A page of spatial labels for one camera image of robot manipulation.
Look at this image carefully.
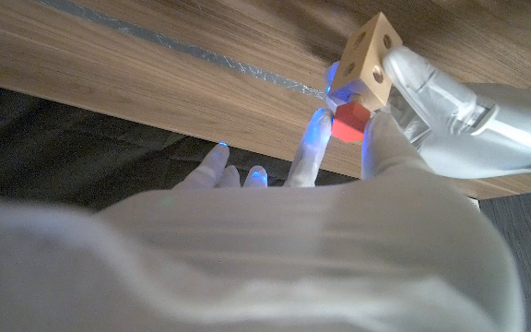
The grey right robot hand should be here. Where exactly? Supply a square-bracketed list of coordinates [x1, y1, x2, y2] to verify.
[0, 108, 527, 332]

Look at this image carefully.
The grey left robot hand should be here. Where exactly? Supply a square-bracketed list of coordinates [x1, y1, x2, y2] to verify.
[324, 45, 531, 180]

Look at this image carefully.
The wooden block with holes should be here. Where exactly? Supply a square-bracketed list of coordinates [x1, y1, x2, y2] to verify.
[329, 11, 404, 113]

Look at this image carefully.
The red screw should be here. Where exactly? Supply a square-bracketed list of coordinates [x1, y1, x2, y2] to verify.
[330, 101, 372, 144]

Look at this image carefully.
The black backdrop curtain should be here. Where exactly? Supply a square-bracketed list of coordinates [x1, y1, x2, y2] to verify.
[0, 80, 363, 211]

